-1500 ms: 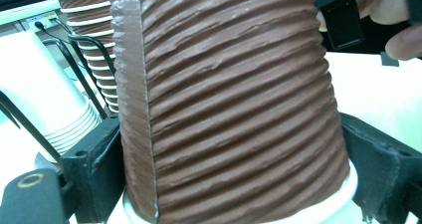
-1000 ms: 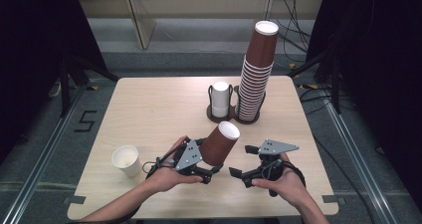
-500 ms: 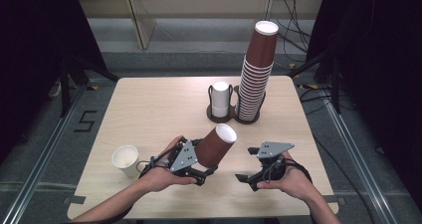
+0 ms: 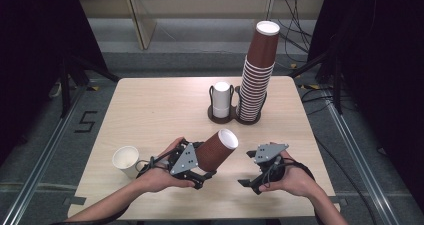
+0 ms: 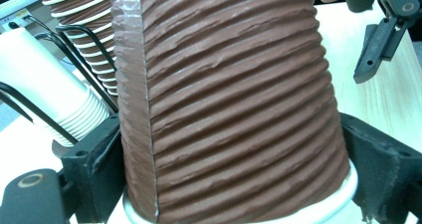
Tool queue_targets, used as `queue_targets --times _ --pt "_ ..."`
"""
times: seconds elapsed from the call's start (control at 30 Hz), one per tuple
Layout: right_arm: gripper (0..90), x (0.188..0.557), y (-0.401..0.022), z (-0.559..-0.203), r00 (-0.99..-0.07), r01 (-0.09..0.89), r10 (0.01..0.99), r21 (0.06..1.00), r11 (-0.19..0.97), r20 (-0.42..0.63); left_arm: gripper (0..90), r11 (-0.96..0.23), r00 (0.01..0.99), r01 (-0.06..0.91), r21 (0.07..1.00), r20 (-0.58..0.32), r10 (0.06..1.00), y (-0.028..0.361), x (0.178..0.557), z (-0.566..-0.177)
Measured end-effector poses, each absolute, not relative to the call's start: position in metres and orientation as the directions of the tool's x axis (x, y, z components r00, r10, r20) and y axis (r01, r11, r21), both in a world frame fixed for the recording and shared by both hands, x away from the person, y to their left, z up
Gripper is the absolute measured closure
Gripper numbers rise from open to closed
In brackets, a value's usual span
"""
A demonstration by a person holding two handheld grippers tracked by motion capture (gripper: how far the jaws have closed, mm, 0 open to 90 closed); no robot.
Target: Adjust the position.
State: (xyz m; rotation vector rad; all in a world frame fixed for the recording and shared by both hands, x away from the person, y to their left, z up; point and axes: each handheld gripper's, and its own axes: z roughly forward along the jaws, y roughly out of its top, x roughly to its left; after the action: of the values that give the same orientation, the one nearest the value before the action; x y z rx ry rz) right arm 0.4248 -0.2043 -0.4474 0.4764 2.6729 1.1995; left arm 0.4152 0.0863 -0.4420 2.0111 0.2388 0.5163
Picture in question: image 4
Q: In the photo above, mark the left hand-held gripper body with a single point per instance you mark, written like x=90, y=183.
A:
x=185, y=160

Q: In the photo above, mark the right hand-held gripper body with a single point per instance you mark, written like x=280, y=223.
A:
x=268, y=151

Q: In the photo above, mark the single brown paper cup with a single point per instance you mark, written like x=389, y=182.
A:
x=213, y=151

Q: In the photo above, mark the dark wooden cup holder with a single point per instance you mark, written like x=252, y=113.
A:
x=220, y=120

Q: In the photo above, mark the stack of white paper cups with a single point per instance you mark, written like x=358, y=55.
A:
x=221, y=96

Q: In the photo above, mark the single white paper cup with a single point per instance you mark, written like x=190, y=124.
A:
x=125, y=158

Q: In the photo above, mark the stack of brown paper cups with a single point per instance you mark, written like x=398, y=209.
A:
x=258, y=71

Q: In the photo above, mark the person's left hand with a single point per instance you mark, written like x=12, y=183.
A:
x=156, y=178

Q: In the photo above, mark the person's right hand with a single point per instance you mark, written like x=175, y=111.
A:
x=296, y=181

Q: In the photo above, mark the black stand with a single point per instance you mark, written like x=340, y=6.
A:
x=66, y=85
x=336, y=85

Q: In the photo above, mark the beige wooden board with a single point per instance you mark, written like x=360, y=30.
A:
x=143, y=18

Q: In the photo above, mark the metal floor rail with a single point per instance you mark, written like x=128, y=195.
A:
x=363, y=165
x=43, y=165

